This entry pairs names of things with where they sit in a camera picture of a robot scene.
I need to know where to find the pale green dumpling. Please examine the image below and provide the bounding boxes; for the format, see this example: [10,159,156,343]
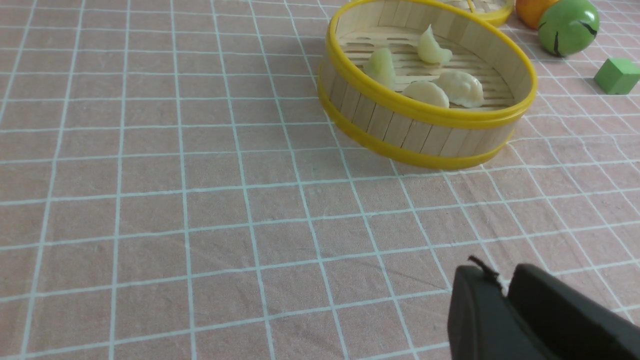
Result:
[362,48,396,92]

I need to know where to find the pink checkered tablecloth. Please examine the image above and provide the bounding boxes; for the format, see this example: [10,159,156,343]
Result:
[0,0,639,360]

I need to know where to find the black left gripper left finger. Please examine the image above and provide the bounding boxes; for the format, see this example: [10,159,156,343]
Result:
[447,255,556,360]

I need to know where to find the green toy apple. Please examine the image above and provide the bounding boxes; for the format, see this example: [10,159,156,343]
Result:
[537,0,601,58]

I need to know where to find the green foam cube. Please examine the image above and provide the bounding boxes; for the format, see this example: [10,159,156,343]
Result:
[593,58,640,95]

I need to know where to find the white pleated dumpling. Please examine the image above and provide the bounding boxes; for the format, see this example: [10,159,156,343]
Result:
[432,70,484,109]

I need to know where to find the woven steamer lid yellow rim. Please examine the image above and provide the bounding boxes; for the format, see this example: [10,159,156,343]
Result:
[439,0,515,27]

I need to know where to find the pale yellow-green dumpling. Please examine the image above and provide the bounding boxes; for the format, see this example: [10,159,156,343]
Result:
[417,25,453,65]

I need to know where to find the cream crescent dumpling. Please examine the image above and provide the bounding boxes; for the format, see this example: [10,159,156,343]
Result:
[402,80,450,109]

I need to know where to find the orange yellow toy pear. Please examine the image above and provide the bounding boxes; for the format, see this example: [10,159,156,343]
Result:
[514,0,558,30]

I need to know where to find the bamboo steamer tray yellow rim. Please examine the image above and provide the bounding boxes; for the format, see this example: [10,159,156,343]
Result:
[317,0,538,170]

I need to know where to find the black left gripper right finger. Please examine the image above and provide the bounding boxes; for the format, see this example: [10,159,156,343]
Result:
[507,263,640,360]

